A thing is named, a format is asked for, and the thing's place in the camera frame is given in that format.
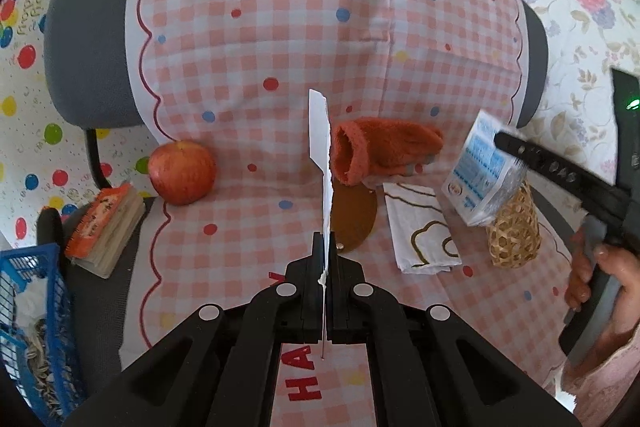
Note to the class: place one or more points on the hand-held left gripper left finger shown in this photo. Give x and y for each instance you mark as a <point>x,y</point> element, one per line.
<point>310,279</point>

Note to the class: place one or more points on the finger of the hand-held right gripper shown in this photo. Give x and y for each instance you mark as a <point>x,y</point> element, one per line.
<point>545,162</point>

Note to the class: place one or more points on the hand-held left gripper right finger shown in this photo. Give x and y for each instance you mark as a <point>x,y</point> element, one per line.
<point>345,279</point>

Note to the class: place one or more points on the blue white packet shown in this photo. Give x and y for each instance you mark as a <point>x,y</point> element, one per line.
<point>475,177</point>

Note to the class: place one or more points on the white paper scrap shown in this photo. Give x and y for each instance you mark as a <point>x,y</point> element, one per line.
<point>320,132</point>

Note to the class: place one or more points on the person's right forearm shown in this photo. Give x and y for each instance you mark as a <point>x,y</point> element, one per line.
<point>605,357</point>

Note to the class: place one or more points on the person's right hand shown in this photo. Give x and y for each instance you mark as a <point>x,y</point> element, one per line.
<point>580,267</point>

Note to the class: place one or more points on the brown leather piece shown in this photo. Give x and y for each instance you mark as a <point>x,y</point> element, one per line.
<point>355,217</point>

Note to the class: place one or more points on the woven bamboo basket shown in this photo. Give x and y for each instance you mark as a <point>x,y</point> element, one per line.
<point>515,232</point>

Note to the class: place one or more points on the white bear print napkin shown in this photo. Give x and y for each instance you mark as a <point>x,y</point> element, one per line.
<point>415,217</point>

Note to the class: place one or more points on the orange fuzzy sock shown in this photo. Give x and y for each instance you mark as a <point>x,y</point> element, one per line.
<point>385,147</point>

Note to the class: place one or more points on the floral print sheet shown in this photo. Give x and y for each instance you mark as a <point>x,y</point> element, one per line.
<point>575,7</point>

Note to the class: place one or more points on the red apple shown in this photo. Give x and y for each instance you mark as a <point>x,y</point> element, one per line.
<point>182,172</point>

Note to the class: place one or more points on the orange spiral notebook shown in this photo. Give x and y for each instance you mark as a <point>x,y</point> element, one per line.
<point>105,227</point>

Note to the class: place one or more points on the pink checked cloth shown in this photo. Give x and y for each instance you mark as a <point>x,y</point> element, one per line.
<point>250,32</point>

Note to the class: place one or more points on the blue plastic basket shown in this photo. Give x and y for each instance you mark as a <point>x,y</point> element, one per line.
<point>55,287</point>

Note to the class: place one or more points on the white tissue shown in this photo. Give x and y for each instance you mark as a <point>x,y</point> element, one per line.
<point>31,302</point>

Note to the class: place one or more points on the grey office chair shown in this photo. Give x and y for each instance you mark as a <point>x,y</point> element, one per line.
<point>85,57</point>

